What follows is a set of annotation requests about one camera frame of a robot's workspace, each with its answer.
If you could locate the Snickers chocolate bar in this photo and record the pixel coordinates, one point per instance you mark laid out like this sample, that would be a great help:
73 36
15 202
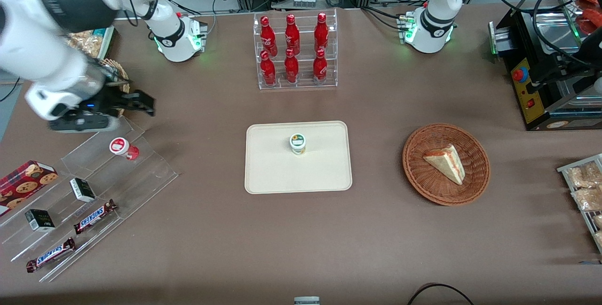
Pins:
51 254
95 216

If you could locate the red emergency stop button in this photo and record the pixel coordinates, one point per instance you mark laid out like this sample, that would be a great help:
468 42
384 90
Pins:
520 74

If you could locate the white power strip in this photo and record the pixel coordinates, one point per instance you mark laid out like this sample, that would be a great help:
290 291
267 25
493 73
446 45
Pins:
304 0

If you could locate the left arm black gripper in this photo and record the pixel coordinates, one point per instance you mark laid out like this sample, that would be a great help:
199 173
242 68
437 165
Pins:
564 71

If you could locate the light wicker basket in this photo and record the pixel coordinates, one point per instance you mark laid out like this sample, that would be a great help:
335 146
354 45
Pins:
125 72

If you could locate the clear bag of crackers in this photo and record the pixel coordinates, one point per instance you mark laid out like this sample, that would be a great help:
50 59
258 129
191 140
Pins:
88 44

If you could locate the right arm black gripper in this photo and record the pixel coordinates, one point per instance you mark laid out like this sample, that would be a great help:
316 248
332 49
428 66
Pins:
114 99

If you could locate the small black box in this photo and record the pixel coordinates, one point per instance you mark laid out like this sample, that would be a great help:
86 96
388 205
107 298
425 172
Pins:
83 190
40 221

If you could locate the grey object at table edge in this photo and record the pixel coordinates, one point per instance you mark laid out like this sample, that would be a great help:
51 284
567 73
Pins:
306 301

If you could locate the round brown wicker basket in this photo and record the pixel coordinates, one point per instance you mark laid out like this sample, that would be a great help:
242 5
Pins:
423 178

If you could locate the red cola bottle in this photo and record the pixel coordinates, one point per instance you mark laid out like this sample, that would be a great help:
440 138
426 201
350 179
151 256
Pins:
291 68
268 35
292 33
268 70
321 32
320 67

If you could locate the beige plastic tray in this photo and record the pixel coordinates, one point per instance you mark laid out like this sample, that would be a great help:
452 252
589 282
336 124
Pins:
273 168

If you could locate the green gum bottle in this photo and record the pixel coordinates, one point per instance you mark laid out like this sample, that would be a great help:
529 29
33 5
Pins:
297 145

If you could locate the white plastic snack bin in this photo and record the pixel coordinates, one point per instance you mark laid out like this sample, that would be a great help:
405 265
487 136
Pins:
111 37

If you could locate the tray of packaged snacks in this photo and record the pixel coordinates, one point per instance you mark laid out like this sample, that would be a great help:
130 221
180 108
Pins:
564 169

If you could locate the red cookie box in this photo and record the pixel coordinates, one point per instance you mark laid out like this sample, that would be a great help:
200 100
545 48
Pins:
26 183

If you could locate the clear acrylic bottle rack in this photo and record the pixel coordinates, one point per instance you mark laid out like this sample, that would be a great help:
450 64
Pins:
305 79

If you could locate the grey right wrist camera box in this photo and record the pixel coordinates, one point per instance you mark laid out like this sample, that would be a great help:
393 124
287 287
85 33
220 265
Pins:
84 124

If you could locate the clear acrylic stepped display stand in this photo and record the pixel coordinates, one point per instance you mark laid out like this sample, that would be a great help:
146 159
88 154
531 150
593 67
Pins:
136 173

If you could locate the triangular wrapped sandwich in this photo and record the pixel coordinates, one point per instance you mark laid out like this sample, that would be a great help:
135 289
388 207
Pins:
447 163

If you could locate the clear bag of biscuits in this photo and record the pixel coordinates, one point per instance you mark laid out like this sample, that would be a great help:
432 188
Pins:
588 199
583 174

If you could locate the black metal machine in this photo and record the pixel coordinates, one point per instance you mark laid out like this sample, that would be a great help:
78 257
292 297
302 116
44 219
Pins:
517 32

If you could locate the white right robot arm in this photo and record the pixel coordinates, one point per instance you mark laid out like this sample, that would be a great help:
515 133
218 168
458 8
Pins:
28 37

